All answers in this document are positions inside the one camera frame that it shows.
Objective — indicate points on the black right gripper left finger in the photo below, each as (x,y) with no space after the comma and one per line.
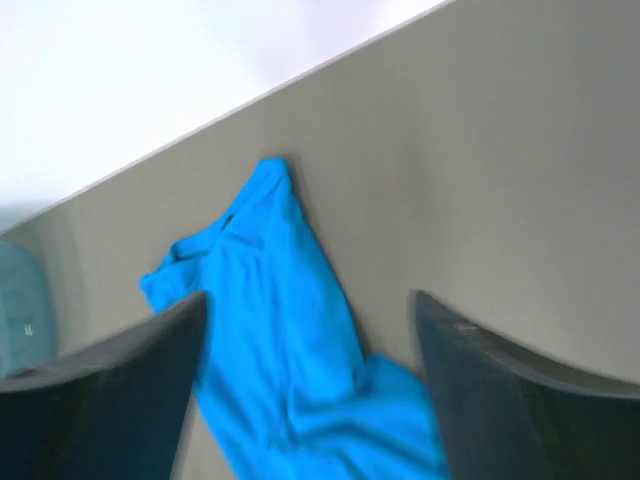
(113,410)

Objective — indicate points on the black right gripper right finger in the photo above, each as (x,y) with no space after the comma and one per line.
(508,412)

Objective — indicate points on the blue t shirt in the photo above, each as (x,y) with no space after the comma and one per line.
(283,383)

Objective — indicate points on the teal plastic basin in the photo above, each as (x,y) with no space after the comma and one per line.
(28,332)

